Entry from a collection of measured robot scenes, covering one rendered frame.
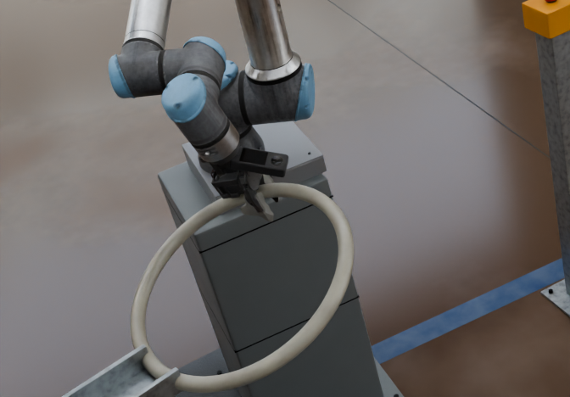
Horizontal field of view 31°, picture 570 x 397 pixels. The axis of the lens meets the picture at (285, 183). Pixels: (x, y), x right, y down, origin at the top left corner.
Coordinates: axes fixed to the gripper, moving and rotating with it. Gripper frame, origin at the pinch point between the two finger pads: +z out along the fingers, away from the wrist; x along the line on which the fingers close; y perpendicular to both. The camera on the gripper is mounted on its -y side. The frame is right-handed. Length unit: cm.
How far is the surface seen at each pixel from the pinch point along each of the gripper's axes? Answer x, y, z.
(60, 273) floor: -83, 184, 114
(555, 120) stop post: -87, -34, 75
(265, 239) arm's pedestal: -29, 34, 45
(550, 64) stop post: -91, -38, 57
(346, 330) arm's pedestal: -28, 29, 89
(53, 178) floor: -153, 230, 126
